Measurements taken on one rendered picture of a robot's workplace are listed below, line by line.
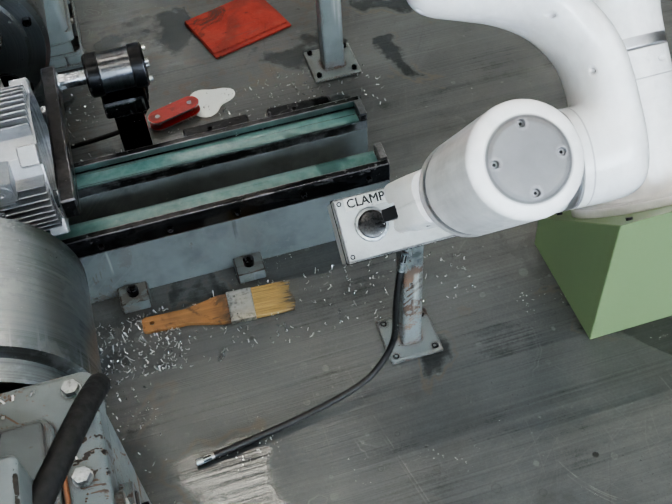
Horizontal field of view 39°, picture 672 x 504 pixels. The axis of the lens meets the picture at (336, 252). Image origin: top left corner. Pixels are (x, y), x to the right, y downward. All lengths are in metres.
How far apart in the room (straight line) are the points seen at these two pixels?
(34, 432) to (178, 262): 0.55
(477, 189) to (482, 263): 0.68
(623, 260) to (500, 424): 0.24
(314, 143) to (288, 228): 0.13
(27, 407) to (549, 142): 0.47
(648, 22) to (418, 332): 0.47
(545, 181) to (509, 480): 0.56
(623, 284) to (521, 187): 0.56
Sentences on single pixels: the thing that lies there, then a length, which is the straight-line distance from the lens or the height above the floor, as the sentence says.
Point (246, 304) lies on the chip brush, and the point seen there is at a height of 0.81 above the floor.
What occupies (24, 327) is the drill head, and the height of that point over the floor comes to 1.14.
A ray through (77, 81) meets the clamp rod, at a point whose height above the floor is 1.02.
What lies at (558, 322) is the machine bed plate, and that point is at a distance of 1.28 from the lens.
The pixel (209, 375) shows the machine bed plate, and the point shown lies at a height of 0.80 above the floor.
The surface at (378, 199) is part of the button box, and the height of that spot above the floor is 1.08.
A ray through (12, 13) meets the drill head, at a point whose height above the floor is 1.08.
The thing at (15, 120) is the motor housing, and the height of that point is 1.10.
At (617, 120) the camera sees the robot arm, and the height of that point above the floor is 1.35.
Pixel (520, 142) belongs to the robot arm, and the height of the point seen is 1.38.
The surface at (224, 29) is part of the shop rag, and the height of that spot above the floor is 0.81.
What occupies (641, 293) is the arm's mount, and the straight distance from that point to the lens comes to 1.23.
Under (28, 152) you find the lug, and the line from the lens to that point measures 1.14.
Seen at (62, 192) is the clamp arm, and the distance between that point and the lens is 1.17.
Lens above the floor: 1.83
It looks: 51 degrees down
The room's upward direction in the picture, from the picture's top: 5 degrees counter-clockwise
